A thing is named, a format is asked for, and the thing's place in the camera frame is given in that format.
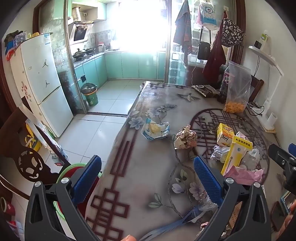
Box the carved wooden chair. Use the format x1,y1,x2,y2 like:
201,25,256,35
0,97,71,202

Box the green trash bin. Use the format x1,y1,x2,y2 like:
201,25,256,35
80,83,99,106

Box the blue and red carton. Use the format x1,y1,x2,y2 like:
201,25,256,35
5,40,18,61

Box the dark wooden chair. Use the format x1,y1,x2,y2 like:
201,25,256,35
248,74,264,103

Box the yellow white medicine box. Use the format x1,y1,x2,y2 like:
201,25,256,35
221,132,253,176

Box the hanging plaid shirt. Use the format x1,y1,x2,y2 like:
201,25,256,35
173,0,193,66

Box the crumpled blue white packet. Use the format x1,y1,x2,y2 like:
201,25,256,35
141,118,170,141

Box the clear bag of orange snacks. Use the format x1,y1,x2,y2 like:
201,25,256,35
224,61,252,114

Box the blue framed booklet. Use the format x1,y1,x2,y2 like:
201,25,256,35
280,192,292,214

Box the red basin with green rim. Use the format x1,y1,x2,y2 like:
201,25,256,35
54,163,102,223

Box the white desk lamp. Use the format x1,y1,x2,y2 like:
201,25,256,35
248,45,284,130

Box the yellow plastic bag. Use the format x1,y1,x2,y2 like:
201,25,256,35
25,124,42,151

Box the white printed strap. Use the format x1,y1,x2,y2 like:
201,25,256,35
17,102,61,152

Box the range hood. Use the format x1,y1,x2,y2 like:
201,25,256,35
69,20,95,45

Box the red round cup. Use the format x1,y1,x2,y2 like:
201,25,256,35
0,197,16,215

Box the printed paper ball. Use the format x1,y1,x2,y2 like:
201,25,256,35
174,125,198,151

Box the white refrigerator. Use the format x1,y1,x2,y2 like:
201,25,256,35
10,32,74,138

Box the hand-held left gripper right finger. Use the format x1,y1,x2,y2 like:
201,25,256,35
194,156,271,241

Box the black shoulder bag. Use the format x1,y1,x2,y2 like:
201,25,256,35
197,28,211,60

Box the blue white tissue pack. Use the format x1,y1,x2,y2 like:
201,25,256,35
199,1,220,29

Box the crumpled white plastic bag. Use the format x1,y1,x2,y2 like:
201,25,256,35
210,145,230,164

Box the dark red garment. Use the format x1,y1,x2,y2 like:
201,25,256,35
203,30,226,80

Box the blue fly swatter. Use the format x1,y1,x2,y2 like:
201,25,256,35
139,202,219,241

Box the pink plastic wrapper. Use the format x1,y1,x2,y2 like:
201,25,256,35
225,166,264,186

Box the dark soda bottle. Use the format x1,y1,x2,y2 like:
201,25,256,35
217,66,232,103

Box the crushed clear plastic bottle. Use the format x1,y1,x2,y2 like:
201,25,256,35
238,148,260,172

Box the person's right hand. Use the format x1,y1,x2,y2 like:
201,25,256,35
289,200,296,229

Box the yellow drink carton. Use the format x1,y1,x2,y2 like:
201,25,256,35
216,123,234,147

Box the teal kitchen cabinets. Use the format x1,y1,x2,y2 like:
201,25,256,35
74,51,167,81

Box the black white patterned bag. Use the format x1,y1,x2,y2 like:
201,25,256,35
220,18,245,48

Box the blue white plastic bottle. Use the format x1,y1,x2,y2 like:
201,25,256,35
51,153,65,166

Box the black snack package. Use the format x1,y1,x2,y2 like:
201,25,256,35
192,85,220,98

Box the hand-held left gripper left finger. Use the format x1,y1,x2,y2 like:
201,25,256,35
24,155,102,241

